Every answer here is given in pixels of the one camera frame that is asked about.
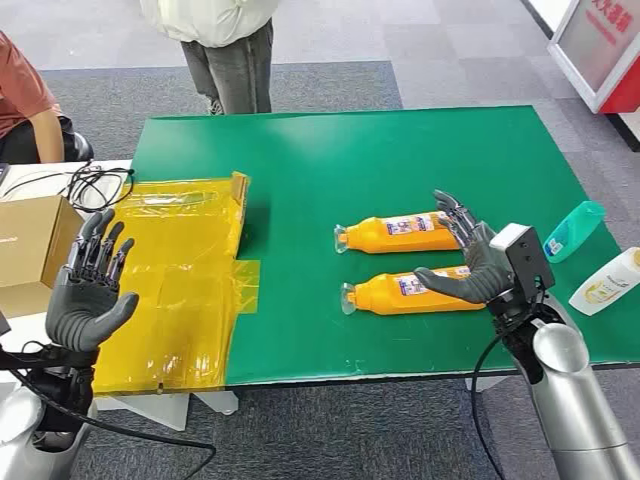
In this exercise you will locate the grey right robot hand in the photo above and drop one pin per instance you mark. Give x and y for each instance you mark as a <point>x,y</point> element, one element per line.
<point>484,272</point>

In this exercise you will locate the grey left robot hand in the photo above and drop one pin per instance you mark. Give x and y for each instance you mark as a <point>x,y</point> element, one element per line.
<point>75,314</point>

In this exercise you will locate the orange bottle with label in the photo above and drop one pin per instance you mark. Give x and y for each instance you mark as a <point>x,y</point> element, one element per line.
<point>390,298</point>
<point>395,235</point>

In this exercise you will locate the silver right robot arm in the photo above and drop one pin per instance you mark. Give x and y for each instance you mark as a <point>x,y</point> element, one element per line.
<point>575,404</point>

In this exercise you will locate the teal plastic bottle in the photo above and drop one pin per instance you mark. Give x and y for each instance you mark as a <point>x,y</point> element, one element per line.
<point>572,232</point>

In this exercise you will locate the white shampoo bottle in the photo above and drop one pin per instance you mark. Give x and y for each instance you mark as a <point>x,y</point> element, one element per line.
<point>607,281</point>

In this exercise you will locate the brown cardboard box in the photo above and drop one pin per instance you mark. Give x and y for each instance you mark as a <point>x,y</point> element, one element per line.
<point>30,245</point>

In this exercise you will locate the small white table foot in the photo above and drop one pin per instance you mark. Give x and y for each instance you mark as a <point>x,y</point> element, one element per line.
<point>482,383</point>

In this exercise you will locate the yellow plastic sheet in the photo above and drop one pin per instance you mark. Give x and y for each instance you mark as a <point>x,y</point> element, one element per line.
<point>175,291</point>

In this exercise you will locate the wide white table foot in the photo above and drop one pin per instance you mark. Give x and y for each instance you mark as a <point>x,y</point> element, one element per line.
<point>160,407</point>

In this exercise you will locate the person seated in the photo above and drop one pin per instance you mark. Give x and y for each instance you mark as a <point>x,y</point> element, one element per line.
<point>20,99</point>

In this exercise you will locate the white and red cabinet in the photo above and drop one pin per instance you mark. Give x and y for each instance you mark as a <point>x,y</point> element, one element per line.
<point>595,46</point>

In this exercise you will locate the person standing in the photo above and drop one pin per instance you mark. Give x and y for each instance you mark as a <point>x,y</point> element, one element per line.
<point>225,40</point>

